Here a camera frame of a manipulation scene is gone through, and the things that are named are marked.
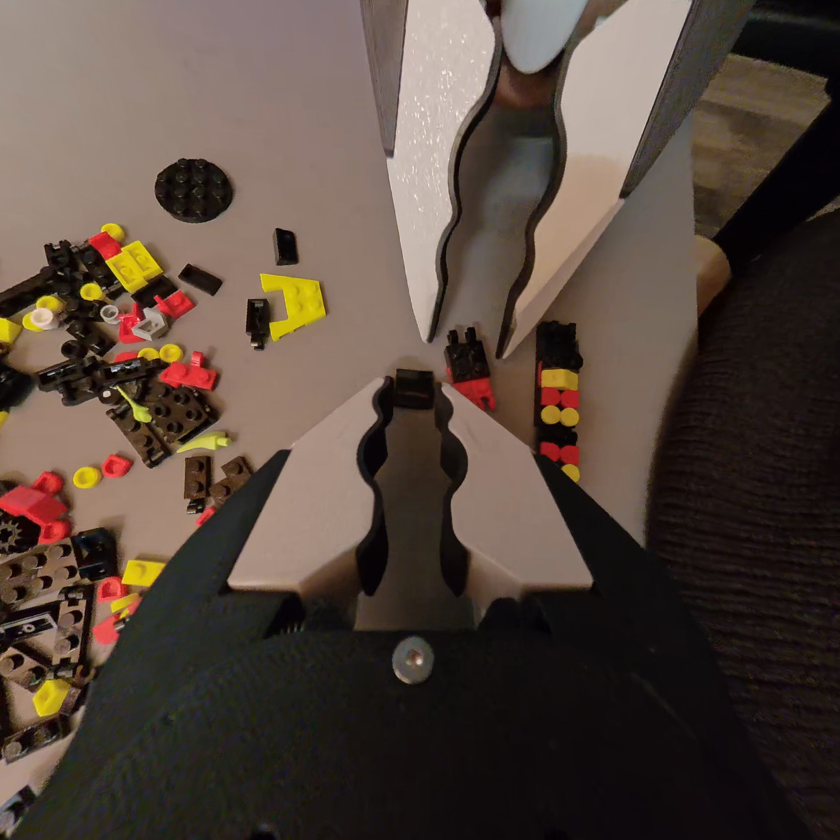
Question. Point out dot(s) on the black chair frame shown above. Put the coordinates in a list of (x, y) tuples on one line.
[(781, 190)]

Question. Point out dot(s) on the person's right hand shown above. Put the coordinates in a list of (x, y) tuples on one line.
[(525, 88)]

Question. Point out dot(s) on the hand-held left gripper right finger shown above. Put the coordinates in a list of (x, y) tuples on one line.
[(512, 512)]

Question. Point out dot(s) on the black flat lego tile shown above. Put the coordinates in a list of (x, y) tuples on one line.
[(200, 279)]

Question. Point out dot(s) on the person's dark knit clothing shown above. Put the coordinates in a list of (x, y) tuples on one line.
[(754, 459)]

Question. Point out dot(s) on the yellow lego wedge plate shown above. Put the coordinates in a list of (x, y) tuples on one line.
[(305, 298)]

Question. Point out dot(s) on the small black lego brick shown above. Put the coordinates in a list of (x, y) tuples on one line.
[(415, 387)]

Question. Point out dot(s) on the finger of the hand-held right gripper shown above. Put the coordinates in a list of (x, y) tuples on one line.
[(426, 131), (597, 131)]

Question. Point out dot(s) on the black lego slope piece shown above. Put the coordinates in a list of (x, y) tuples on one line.
[(285, 248)]

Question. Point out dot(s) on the black round lego plate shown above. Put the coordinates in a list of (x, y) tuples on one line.
[(193, 190)]

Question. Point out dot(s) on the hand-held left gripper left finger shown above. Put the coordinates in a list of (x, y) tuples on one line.
[(315, 512)]

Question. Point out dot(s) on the black lego clip plate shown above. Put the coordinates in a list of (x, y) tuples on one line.
[(257, 318)]

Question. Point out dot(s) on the pile of loose lego pieces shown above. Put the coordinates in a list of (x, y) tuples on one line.
[(164, 407)]

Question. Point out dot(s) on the small black red lego assembly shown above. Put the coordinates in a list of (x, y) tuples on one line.
[(467, 361)]

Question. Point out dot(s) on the long black red yellow lego assembly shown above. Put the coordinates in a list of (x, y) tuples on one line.
[(558, 377)]

